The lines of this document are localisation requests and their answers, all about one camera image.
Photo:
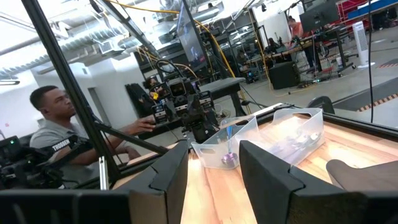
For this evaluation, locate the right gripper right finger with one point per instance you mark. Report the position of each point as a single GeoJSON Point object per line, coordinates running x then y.
{"type": "Point", "coordinates": [267, 186]}

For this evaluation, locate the white tower fan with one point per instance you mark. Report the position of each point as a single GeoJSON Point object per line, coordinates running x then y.
{"type": "Point", "coordinates": [362, 43]}

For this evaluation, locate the black desk monitor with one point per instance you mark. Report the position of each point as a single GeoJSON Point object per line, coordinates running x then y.
{"type": "Point", "coordinates": [320, 15]}

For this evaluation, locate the black desk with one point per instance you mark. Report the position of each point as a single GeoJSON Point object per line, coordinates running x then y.
{"type": "Point", "coordinates": [222, 84]}

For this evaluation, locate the clear plastic bin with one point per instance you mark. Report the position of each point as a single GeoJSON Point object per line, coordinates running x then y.
{"type": "Point", "coordinates": [298, 124]}
{"type": "Point", "coordinates": [217, 140]}

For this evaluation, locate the small black hazard-striped mat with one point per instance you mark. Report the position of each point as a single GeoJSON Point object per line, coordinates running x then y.
{"type": "Point", "coordinates": [373, 93]}

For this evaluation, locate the iridescent rainbow spoon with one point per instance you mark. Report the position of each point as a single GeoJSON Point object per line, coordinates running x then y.
{"type": "Point", "coordinates": [230, 159]}

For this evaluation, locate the black equipment case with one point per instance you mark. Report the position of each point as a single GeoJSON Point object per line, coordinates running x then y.
{"type": "Point", "coordinates": [284, 76]}

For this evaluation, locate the large black hanging screen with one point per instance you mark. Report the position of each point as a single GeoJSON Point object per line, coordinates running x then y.
{"type": "Point", "coordinates": [192, 46]}

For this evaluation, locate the black aluminium table frame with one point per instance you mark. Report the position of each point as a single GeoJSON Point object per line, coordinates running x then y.
{"type": "Point", "coordinates": [59, 62]}

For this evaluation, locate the person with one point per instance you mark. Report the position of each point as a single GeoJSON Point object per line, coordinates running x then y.
{"type": "Point", "coordinates": [273, 45]}
{"type": "Point", "coordinates": [152, 84]}
{"type": "Point", "coordinates": [297, 29]}
{"type": "Point", "coordinates": [46, 133]}

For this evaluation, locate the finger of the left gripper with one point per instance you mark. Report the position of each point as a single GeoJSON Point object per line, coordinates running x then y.
{"type": "Point", "coordinates": [208, 124]}
{"type": "Point", "coordinates": [193, 118]}

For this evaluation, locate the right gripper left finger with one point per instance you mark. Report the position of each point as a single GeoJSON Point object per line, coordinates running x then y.
{"type": "Point", "coordinates": [168, 186]}

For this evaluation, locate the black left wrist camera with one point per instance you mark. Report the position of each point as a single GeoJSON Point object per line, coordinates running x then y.
{"type": "Point", "coordinates": [178, 88]}

